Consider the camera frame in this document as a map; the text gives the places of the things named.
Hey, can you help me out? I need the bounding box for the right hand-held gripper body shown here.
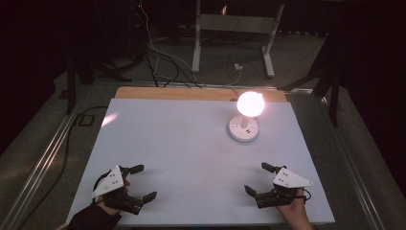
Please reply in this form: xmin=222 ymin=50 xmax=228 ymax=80
xmin=254 ymin=166 xmax=315 ymax=209

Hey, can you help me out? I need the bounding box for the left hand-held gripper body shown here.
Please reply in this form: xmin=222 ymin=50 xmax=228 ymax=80
xmin=91 ymin=165 xmax=145 ymax=216

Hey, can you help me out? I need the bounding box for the white round power socket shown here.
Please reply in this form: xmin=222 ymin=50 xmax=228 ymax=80
xmin=227 ymin=115 xmax=260 ymax=143

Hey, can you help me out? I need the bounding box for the glowing round bulb lamp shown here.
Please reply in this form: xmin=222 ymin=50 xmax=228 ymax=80
xmin=236 ymin=90 xmax=266 ymax=129

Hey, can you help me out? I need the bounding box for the person's left hand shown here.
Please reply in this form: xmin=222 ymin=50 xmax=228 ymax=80
xmin=96 ymin=198 xmax=125 ymax=217

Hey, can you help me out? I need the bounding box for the person's right hand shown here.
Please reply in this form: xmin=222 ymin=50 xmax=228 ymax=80
xmin=276 ymin=188 xmax=315 ymax=230

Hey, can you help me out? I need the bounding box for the white table mat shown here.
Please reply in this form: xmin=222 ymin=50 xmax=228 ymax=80
xmin=65 ymin=97 xmax=335 ymax=226

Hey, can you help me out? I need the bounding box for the wooden board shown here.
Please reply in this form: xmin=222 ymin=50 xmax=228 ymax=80
xmin=114 ymin=85 xmax=288 ymax=104

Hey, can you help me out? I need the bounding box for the black metal stand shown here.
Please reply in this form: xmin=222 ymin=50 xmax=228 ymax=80
xmin=277 ymin=32 xmax=343 ymax=127
xmin=65 ymin=54 xmax=133 ymax=115

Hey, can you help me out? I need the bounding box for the white metal stand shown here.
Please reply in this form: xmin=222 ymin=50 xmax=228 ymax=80
xmin=191 ymin=0 xmax=285 ymax=79

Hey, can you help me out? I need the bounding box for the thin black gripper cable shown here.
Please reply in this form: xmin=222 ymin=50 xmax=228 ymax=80
xmin=295 ymin=189 xmax=313 ymax=203

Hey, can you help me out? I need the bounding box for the black floor cable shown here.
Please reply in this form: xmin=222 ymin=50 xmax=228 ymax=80
xmin=17 ymin=105 xmax=109 ymax=230

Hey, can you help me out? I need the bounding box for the aluminium rail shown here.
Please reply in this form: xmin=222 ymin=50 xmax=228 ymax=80
xmin=319 ymin=95 xmax=386 ymax=230
xmin=0 ymin=85 xmax=94 ymax=230

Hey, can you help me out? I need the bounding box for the bundle of black cables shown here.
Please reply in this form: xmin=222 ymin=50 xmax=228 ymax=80
xmin=145 ymin=42 xmax=203 ymax=89

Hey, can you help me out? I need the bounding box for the white cable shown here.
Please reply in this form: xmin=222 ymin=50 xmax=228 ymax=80
xmin=139 ymin=0 xmax=244 ymax=88

